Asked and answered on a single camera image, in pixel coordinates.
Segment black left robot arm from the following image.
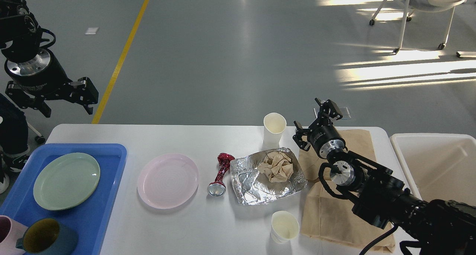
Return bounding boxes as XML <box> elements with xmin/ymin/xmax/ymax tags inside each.
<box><xmin>0</xmin><ymin>0</ymin><xmax>99</xmax><ymax>117</ymax></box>

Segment pink mug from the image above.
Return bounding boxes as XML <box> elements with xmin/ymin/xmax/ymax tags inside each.
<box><xmin>0</xmin><ymin>215</ymin><xmax>28</xmax><ymax>255</ymax></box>

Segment crushed red can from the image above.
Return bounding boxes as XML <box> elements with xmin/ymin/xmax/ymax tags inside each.
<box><xmin>208</xmin><ymin>153</ymin><xmax>235</xmax><ymax>197</ymax></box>

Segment lying white paper cup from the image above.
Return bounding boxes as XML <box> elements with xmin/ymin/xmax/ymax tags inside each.
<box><xmin>270</xmin><ymin>211</ymin><xmax>300</xmax><ymax>244</ymax></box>

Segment green plate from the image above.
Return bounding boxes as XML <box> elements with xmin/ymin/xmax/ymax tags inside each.
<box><xmin>33</xmin><ymin>153</ymin><xmax>101</xmax><ymax>211</ymax></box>

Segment brown paper bag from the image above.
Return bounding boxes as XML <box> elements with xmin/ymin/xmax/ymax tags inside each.
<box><xmin>299</xmin><ymin>129</ymin><xmax>396</xmax><ymax>253</ymax></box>

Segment pink plate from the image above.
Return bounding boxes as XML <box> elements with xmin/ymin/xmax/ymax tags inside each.
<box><xmin>137</xmin><ymin>153</ymin><xmax>199</xmax><ymax>210</ymax></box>

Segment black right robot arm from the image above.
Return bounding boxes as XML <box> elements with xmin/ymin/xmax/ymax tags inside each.
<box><xmin>293</xmin><ymin>99</ymin><xmax>476</xmax><ymax>255</ymax></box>

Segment upright white paper cup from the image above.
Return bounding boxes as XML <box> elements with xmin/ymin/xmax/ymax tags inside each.
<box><xmin>263</xmin><ymin>112</ymin><xmax>287</xmax><ymax>148</ymax></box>

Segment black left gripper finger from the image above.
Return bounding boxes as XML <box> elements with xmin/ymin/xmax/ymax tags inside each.
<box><xmin>5</xmin><ymin>81</ymin><xmax>51</xmax><ymax>118</ymax></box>
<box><xmin>67</xmin><ymin>77</ymin><xmax>99</xmax><ymax>115</ymax></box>

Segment blue plastic tray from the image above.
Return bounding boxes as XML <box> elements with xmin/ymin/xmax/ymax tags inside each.
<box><xmin>0</xmin><ymin>143</ymin><xmax>126</xmax><ymax>255</ymax></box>

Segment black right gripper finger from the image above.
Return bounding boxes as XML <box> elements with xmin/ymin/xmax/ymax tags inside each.
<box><xmin>293</xmin><ymin>120</ymin><xmax>313</xmax><ymax>152</ymax></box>
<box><xmin>314</xmin><ymin>98</ymin><xmax>343</xmax><ymax>128</ymax></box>

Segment person dark trousers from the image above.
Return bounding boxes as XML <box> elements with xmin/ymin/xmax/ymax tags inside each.
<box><xmin>0</xmin><ymin>94</ymin><xmax>30</xmax><ymax>172</ymax></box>

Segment teal mug yellow inside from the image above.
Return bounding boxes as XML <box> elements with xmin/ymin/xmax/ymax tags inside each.
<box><xmin>15</xmin><ymin>218</ymin><xmax>78</xmax><ymax>255</ymax></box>

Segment aluminium foil tray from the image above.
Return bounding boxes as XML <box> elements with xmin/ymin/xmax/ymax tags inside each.
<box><xmin>231</xmin><ymin>147</ymin><xmax>308</xmax><ymax>206</ymax></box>

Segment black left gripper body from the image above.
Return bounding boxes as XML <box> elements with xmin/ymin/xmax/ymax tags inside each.
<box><xmin>4</xmin><ymin>49</ymin><xmax>75</xmax><ymax>101</ymax></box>

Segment white office chair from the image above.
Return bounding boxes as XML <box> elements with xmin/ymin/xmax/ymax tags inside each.
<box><xmin>369</xmin><ymin>0</ymin><xmax>466</xmax><ymax>55</ymax></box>

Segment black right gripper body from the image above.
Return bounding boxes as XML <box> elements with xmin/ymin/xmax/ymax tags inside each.
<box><xmin>308</xmin><ymin>126</ymin><xmax>346</xmax><ymax>159</ymax></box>

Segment white plastic bin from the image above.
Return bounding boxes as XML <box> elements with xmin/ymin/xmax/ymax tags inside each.
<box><xmin>390</xmin><ymin>133</ymin><xmax>476</xmax><ymax>206</ymax></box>

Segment crumpled brown paper napkin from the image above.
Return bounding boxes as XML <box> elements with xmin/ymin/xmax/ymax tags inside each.
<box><xmin>257</xmin><ymin>151</ymin><xmax>294</xmax><ymax>183</ymax></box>

